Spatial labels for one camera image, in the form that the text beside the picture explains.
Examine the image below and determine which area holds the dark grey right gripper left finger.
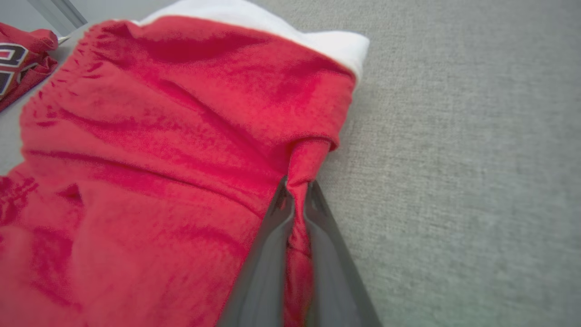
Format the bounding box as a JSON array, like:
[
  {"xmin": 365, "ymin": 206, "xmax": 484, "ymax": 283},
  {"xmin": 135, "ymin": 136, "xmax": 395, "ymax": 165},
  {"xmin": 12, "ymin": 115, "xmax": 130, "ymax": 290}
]
[{"xmin": 218, "ymin": 176, "xmax": 295, "ymax": 327}]

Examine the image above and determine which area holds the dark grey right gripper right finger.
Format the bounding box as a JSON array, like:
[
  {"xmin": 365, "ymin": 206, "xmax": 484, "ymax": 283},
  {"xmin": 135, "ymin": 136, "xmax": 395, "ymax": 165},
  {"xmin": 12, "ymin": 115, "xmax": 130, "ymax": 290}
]
[{"xmin": 303, "ymin": 180, "xmax": 382, "ymax": 327}]

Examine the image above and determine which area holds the grey partition post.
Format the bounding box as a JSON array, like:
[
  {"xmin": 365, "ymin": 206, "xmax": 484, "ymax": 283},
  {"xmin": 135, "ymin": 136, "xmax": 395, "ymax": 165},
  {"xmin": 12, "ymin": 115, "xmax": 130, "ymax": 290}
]
[
  {"xmin": 51, "ymin": 0, "xmax": 88, "ymax": 28},
  {"xmin": 28, "ymin": 0, "xmax": 69, "ymax": 36}
]

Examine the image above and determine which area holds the red shirt with white sleeves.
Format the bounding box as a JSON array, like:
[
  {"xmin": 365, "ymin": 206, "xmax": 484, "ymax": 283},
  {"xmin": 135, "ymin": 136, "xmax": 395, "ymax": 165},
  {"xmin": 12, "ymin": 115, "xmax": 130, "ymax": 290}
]
[{"xmin": 0, "ymin": 0, "xmax": 370, "ymax": 327}]

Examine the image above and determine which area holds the dark red printed garment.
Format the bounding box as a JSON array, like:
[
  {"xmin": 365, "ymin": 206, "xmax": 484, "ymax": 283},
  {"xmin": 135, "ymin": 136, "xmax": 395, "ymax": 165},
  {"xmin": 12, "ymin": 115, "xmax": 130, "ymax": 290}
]
[{"xmin": 0, "ymin": 22, "xmax": 59, "ymax": 112}]

